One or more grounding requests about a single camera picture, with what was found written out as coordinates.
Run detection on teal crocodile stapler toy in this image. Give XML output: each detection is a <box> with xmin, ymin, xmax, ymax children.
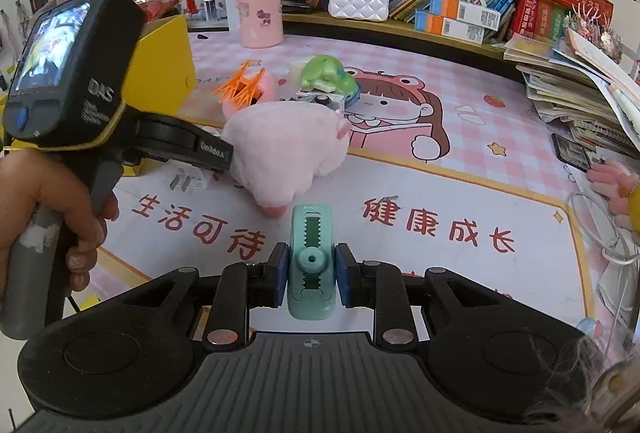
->
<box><xmin>288</xmin><ymin>205</ymin><xmax>336</xmax><ymax>320</ymax></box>

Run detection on pink plush pig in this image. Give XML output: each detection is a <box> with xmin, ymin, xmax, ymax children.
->
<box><xmin>221</xmin><ymin>101</ymin><xmax>352</xmax><ymax>217</ymax></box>

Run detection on pink plush chick orange feet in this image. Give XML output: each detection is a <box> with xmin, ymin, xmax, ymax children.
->
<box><xmin>212</xmin><ymin>60</ymin><xmax>279</xmax><ymax>120</ymax></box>

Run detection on green frog toy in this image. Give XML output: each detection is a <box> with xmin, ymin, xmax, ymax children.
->
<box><xmin>299</xmin><ymin>54</ymin><xmax>361</xmax><ymax>106</ymax></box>

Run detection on grey toy camera car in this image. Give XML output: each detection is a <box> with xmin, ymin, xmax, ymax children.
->
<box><xmin>294</xmin><ymin>90</ymin><xmax>346</xmax><ymax>112</ymax></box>

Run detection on person's left hand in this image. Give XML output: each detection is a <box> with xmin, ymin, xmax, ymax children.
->
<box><xmin>0</xmin><ymin>148</ymin><xmax>121</xmax><ymax>298</ymax></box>

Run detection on yellow cardboard box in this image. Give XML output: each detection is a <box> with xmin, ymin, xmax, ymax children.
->
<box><xmin>122</xmin><ymin>15</ymin><xmax>196</xmax><ymax>116</ymax></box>

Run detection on pink cartoon desk mat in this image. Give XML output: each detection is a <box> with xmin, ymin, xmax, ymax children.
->
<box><xmin>92</xmin><ymin>32</ymin><xmax>597</xmax><ymax>325</ymax></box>

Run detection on pink cylindrical container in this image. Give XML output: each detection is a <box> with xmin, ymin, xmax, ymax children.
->
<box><xmin>235</xmin><ymin>0</ymin><xmax>283</xmax><ymax>49</ymax></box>

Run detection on smartphone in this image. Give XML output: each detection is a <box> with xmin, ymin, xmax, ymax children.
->
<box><xmin>551</xmin><ymin>133</ymin><xmax>591</xmax><ymax>172</ymax></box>

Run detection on orange white medicine box lower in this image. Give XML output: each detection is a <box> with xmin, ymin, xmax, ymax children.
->
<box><xmin>414</xmin><ymin>10</ymin><xmax>485</xmax><ymax>44</ymax></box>

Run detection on orange white medicine box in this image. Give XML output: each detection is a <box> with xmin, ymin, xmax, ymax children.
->
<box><xmin>428</xmin><ymin>0</ymin><xmax>501</xmax><ymax>30</ymax></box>
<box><xmin>414</xmin><ymin>10</ymin><xmax>485</xmax><ymax>44</ymax></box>

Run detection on stack of magazines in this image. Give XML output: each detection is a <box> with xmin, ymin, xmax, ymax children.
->
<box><xmin>503</xmin><ymin>29</ymin><xmax>639</xmax><ymax>156</ymax></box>

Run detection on orange white medicine box upper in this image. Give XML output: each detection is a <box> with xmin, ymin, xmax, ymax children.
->
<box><xmin>428</xmin><ymin>0</ymin><xmax>501</xmax><ymax>30</ymax></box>

